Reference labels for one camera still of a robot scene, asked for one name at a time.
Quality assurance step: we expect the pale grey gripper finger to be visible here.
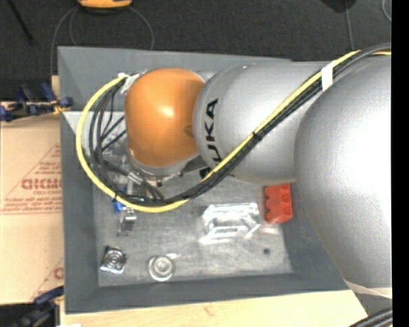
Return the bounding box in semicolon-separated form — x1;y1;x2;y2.
117;206;138;237

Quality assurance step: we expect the clear round glass dish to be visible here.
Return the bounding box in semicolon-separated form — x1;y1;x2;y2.
147;253;177;283

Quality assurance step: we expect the grey metal bin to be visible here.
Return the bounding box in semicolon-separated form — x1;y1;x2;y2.
57;46;369;315

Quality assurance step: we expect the brown cardboard board red print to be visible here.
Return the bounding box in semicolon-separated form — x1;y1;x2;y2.
0;75;66;307

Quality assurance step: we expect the orange-red ridged block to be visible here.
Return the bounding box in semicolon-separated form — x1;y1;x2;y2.
263;183;294;224

